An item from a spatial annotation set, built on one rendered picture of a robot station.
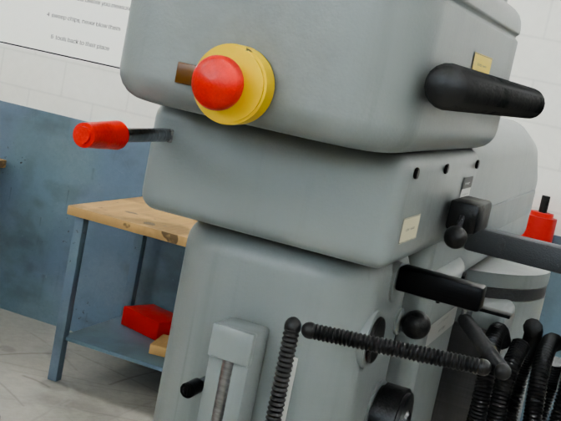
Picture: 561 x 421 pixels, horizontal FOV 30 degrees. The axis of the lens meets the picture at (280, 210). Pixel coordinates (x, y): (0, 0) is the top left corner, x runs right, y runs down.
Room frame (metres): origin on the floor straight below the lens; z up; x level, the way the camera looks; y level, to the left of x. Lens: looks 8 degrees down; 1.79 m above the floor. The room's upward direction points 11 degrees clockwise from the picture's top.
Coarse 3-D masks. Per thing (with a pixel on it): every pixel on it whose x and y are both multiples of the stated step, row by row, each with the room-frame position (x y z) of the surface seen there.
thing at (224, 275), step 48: (192, 240) 0.96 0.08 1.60; (240, 240) 0.94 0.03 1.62; (192, 288) 0.95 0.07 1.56; (240, 288) 0.93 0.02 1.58; (288, 288) 0.91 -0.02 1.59; (336, 288) 0.90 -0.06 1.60; (384, 288) 0.95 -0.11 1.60; (192, 336) 0.94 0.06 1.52; (384, 336) 0.99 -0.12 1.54; (336, 384) 0.91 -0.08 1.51; (384, 384) 1.03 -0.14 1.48
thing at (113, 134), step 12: (84, 132) 0.79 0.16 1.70; (96, 132) 0.79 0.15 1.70; (108, 132) 0.81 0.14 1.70; (120, 132) 0.82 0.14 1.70; (132, 132) 0.85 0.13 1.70; (144, 132) 0.87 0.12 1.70; (156, 132) 0.89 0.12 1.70; (168, 132) 0.91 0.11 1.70; (84, 144) 0.79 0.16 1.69; (96, 144) 0.80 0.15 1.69; (108, 144) 0.81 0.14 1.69; (120, 144) 0.83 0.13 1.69
